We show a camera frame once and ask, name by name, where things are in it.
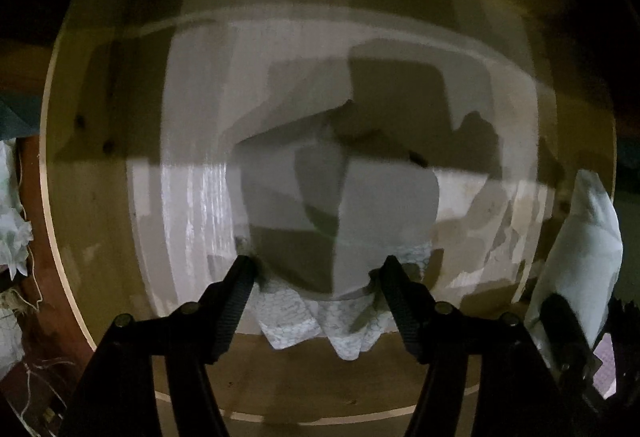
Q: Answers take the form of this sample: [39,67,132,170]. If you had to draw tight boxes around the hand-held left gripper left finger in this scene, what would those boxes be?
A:
[60,254,261,437]

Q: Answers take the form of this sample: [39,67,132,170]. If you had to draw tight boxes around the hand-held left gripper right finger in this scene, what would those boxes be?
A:
[380,254,608,437]

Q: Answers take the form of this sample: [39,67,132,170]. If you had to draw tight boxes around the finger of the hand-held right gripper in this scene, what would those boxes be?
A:
[540,293,603,383]
[606,296,640,368]

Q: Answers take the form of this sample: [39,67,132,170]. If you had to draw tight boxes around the pale cloth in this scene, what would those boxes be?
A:
[525,169,623,358]

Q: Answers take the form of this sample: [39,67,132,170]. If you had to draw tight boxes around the white lace-trimmed underwear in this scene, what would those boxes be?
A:
[231,104,442,363]

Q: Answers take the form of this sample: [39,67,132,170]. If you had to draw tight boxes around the wooden drawer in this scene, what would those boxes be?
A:
[40,0,618,423]

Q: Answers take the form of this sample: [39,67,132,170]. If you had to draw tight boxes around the white drawer liner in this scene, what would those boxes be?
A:
[130,4,556,333]

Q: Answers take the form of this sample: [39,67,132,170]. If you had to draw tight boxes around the white crumpled fabric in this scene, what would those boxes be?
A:
[0,139,33,368]

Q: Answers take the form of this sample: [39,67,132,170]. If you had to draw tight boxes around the dark teal cloth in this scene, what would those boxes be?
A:
[0,92,43,140]

